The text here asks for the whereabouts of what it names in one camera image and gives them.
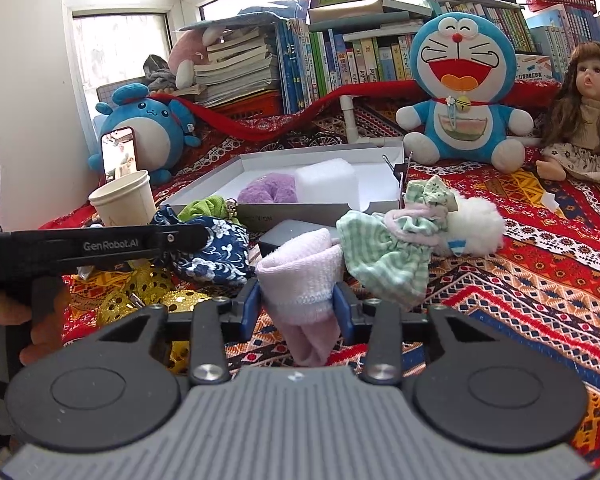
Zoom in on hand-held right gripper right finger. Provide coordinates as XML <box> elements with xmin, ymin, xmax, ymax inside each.
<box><xmin>332</xmin><ymin>282</ymin><xmax>501</xmax><ymax>387</ymax></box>

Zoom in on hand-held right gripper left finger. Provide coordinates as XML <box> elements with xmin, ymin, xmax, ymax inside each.
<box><xmin>96</xmin><ymin>277</ymin><xmax>263</xmax><ymax>387</ymax></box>

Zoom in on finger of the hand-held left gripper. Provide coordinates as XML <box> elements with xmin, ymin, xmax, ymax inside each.
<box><xmin>150</xmin><ymin>223</ymin><xmax>209</xmax><ymax>262</ymax></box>

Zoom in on bright green cloth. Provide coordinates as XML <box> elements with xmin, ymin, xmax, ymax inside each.
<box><xmin>177</xmin><ymin>196</ymin><xmax>241</xmax><ymax>223</ymax></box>

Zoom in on blue floral cloth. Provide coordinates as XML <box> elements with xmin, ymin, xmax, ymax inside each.
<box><xmin>152</xmin><ymin>205</ymin><xmax>251</xmax><ymax>286</ymax></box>

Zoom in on pink towel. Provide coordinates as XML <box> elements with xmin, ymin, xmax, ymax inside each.
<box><xmin>255</xmin><ymin>227</ymin><xmax>344</xmax><ymax>367</ymax></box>

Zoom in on gold sequin cloth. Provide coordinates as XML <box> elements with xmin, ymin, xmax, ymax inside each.
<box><xmin>96</xmin><ymin>265</ymin><xmax>216</xmax><ymax>376</ymax></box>

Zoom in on green striped cloth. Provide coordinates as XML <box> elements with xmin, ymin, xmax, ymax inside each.
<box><xmin>336</xmin><ymin>210</ymin><xmax>433</xmax><ymax>311</ymax></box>

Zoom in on white cardboard box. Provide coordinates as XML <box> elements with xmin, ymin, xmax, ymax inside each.
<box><xmin>160</xmin><ymin>142</ymin><xmax>406</xmax><ymax>218</ymax></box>

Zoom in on person's left hand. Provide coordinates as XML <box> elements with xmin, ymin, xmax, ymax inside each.
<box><xmin>0</xmin><ymin>287</ymin><xmax>73</xmax><ymax>367</ymax></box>

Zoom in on white paper cup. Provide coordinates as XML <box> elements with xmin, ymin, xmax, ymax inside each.
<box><xmin>88</xmin><ymin>170</ymin><xmax>157</xmax><ymax>228</ymax></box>

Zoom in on purple fluffy cloth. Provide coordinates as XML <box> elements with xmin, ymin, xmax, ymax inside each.
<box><xmin>237</xmin><ymin>172</ymin><xmax>301</xmax><ymax>205</ymax></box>

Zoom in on smartphone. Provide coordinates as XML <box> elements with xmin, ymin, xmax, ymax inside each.
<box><xmin>101</xmin><ymin>126</ymin><xmax>138</xmax><ymax>184</ymax></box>

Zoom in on pink scrunchie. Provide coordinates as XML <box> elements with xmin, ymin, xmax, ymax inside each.
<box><xmin>384</xmin><ymin>203</ymin><xmax>453</xmax><ymax>248</ymax></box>

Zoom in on round blue plush toy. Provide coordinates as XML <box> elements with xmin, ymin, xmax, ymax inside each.
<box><xmin>87</xmin><ymin>83</ymin><xmax>201</xmax><ymax>186</ymax></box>

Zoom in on plain red cloth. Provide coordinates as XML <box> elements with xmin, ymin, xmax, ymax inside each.
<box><xmin>147</xmin><ymin>79</ymin><xmax>563</xmax><ymax>143</ymax></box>

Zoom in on white sponge block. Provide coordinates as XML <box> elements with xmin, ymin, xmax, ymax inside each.
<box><xmin>295</xmin><ymin>160</ymin><xmax>358</xmax><ymax>204</ymax></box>

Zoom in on small green floral cloth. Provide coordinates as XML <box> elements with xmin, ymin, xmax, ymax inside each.
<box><xmin>404</xmin><ymin>175</ymin><xmax>458</xmax><ymax>213</ymax></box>

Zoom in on white fluffy plush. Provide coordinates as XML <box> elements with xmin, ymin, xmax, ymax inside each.
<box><xmin>432</xmin><ymin>195</ymin><xmax>507</xmax><ymax>256</ymax></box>

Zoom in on orange plastic crate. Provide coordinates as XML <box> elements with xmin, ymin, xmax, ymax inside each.
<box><xmin>215</xmin><ymin>89</ymin><xmax>283</xmax><ymax>116</ymax></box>

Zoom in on grey board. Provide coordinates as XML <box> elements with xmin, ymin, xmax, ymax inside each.
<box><xmin>96</xmin><ymin>80</ymin><xmax>131</xmax><ymax>106</ymax></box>

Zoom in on grey cloth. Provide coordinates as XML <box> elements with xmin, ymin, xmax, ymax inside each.
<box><xmin>142</xmin><ymin>54</ymin><xmax>178</xmax><ymax>92</ymax></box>

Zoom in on stack of flat books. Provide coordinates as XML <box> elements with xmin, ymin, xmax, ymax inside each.
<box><xmin>192</xmin><ymin>27</ymin><xmax>281</xmax><ymax>108</ymax></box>

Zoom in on pink plush toy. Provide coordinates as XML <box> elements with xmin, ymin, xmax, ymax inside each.
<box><xmin>167</xmin><ymin>25</ymin><xmax>226</xmax><ymax>90</ymax></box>

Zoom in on white plastic pipe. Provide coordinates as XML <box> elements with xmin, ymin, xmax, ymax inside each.
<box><xmin>339</xmin><ymin>95</ymin><xmax>406</xmax><ymax>146</ymax></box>

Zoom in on patterned red blanket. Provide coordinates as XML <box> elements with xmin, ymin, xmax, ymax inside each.
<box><xmin>37</xmin><ymin>95</ymin><xmax>600</xmax><ymax>471</ymax></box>

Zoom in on row of upright books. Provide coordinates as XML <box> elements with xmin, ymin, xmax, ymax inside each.
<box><xmin>275</xmin><ymin>0</ymin><xmax>600</xmax><ymax>116</ymax></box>

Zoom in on light blue folder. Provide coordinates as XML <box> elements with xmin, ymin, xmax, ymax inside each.
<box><xmin>179</xmin><ymin>0</ymin><xmax>311</xmax><ymax>33</ymax></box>

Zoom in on blue cat plush toy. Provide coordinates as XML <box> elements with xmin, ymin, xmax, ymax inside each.
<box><xmin>395</xmin><ymin>11</ymin><xmax>535</xmax><ymax>173</ymax></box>

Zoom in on grey and green books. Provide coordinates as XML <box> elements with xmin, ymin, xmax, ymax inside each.
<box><xmin>307</xmin><ymin>0</ymin><xmax>431</xmax><ymax>36</ymax></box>

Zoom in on white printed carton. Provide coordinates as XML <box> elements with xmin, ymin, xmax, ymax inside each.
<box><xmin>515</xmin><ymin>52</ymin><xmax>553</xmax><ymax>83</ymax></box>

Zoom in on brown-haired doll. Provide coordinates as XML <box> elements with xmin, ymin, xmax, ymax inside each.
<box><xmin>535</xmin><ymin>41</ymin><xmax>600</xmax><ymax>193</ymax></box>

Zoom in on white window frame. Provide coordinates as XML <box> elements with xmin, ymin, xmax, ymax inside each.
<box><xmin>62</xmin><ymin>0</ymin><xmax>321</xmax><ymax>111</ymax></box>

